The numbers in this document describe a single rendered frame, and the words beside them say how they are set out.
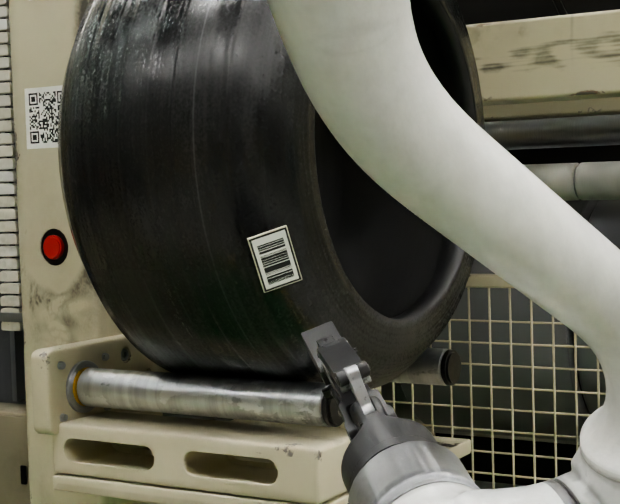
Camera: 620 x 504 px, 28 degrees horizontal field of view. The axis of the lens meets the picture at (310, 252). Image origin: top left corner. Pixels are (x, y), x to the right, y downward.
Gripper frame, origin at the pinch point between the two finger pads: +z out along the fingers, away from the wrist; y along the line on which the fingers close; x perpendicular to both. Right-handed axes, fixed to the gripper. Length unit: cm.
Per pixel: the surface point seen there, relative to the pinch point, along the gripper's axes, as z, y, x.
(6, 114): 66, -9, -23
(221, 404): 22.3, 15.3, -10.6
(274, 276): 15.5, -0.4, -1.1
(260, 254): 15.6, -3.1, -1.6
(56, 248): 53, 5, -23
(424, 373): 33.3, 29.5, 13.2
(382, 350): 21.8, 16.4, 7.6
